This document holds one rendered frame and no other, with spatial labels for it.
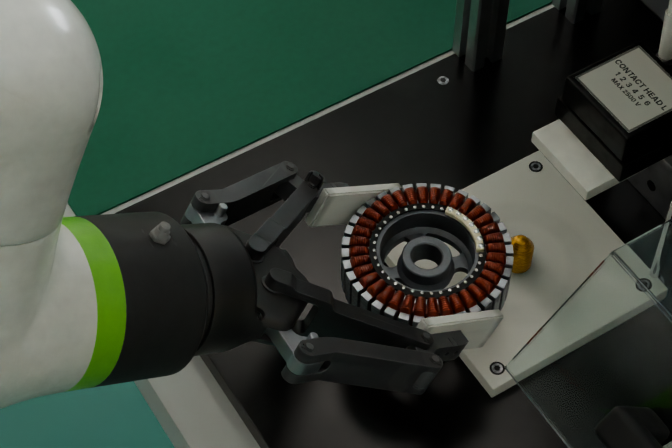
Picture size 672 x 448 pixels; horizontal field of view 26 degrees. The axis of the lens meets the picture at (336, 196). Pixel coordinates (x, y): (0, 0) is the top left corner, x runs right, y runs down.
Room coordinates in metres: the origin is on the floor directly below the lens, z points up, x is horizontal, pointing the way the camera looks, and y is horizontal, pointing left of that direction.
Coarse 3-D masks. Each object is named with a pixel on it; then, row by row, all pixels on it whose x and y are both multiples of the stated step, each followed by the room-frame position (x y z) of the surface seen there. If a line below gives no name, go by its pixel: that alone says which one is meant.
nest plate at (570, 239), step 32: (544, 160) 0.68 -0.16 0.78; (480, 192) 0.65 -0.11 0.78; (512, 192) 0.65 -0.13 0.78; (544, 192) 0.65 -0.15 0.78; (576, 192) 0.65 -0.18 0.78; (512, 224) 0.63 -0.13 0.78; (544, 224) 0.63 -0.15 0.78; (576, 224) 0.63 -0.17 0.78; (544, 256) 0.60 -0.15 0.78; (576, 256) 0.60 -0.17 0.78; (512, 288) 0.57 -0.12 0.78; (544, 288) 0.57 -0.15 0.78; (576, 288) 0.57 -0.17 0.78; (512, 320) 0.54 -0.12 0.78; (544, 320) 0.54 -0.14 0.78; (480, 352) 0.52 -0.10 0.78; (512, 352) 0.52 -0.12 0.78; (512, 384) 0.50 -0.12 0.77
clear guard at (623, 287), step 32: (608, 256) 0.40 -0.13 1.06; (640, 256) 0.40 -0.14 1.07; (608, 288) 0.38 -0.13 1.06; (640, 288) 0.38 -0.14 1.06; (576, 320) 0.38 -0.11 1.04; (608, 320) 0.37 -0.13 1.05; (640, 320) 0.37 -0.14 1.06; (544, 352) 0.37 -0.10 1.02; (576, 352) 0.36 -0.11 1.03; (608, 352) 0.36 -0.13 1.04; (640, 352) 0.35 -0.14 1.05; (544, 384) 0.36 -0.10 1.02; (576, 384) 0.35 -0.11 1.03; (608, 384) 0.35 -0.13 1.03; (640, 384) 0.34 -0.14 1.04; (544, 416) 0.34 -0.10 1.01; (576, 416) 0.34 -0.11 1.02
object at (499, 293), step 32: (384, 192) 0.60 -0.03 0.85; (416, 192) 0.60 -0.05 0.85; (448, 192) 0.59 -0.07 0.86; (352, 224) 0.57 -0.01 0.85; (384, 224) 0.57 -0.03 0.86; (416, 224) 0.58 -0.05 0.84; (448, 224) 0.58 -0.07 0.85; (480, 224) 0.57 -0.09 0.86; (352, 256) 0.54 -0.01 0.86; (384, 256) 0.56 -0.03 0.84; (416, 256) 0.56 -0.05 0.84; (448, 256) 0.55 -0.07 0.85; (480, 256) 0.54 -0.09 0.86; (512, 256) 0.55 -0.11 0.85; (352, 288) 0.52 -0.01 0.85; (384, 288) 0.52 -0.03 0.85; (416, 288) 0.53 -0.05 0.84; (448, 288) 0.52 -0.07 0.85; (480, 288) 0.52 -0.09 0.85; (416, 320) 0.50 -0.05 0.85
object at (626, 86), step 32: (608, 64) 0.65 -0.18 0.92; (640, 64) 0.65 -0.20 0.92; (576, 96) 0.63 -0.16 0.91; (608, 96) 0.62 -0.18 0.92; (640, 96) 0.62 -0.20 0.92; (544, 128) 0.63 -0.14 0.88; (576, 128) 0.63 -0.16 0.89; (608, 128) 0.60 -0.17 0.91; (640, 128) 0.60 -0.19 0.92; (576, 160) 0.60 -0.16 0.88; (608, 160) 0.60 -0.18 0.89; (640, 160) 0.59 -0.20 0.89
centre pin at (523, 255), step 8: (512, 240) 0.59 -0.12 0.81; (520, 240) 0.59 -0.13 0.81; (528, 240) 0.59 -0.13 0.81; (520, 248) 0.59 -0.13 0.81; (528, 248) 0.59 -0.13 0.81; (520, 256) 0.58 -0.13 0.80; (528, 256) 0.58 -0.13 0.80; (520, 264) 0.58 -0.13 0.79; (528, 264) 0.58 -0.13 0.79; (520, 272) 0.58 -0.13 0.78
